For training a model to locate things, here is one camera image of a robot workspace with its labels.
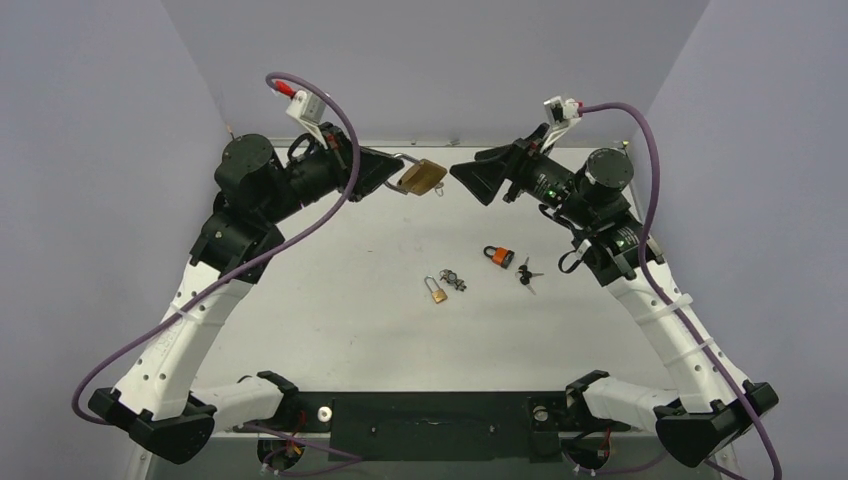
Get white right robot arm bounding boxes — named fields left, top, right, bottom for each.
left=450, top=139, right=778, bottom=467

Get small black keys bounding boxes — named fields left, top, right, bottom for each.
left=440, top=269, right=467, bottom=292

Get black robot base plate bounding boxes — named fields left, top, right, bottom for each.
left=258, top=390, right=627, bottom=463

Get orange round padlock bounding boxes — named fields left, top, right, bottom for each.
left=483, top=245, right=515, bottom=269

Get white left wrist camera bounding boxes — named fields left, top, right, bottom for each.
left=272, top=80, right=327, bottom=147

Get black headed key bunch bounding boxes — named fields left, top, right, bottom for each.
left=515, top=256, right=544, bottom=295

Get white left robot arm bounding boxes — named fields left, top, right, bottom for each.
left=88, top=123, right=404, bottom=464

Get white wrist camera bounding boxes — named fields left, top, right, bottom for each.
left=541, top=96, right=583, bottom=154
left=272, top=80, right=327, bottom=147

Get small brass padlock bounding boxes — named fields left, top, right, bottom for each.
left=424, top=275, right=448, bottom=304

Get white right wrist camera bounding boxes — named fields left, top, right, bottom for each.
left=541, top=96, right=583, bottom=154

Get large brass padlock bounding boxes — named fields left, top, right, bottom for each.
left=384, top=153, right=448, bottom=197

